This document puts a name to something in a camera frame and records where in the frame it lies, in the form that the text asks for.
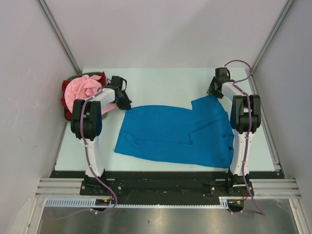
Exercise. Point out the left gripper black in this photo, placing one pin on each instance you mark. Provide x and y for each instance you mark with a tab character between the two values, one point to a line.
126	105

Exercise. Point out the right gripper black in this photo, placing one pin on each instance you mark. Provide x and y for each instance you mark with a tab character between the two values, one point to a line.
211	90

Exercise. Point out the blue t shirt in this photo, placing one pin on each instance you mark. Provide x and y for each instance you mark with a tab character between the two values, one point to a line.
200	136

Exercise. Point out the grey plastic basket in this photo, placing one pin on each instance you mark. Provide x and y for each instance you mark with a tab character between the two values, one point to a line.
68	118

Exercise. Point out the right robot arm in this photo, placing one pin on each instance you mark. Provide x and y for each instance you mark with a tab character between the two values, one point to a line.
245	119

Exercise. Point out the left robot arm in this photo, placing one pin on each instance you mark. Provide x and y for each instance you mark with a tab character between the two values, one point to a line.
86	122

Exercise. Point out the pink t shirt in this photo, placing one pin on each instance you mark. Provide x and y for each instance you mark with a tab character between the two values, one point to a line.
83	92

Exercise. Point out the red t shirt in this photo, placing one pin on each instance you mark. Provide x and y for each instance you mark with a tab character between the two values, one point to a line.
64	97

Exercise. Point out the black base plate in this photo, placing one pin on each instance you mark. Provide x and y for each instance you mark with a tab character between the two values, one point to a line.
191	188

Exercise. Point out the white cable duct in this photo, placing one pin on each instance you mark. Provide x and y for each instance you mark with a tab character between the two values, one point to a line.
99	203

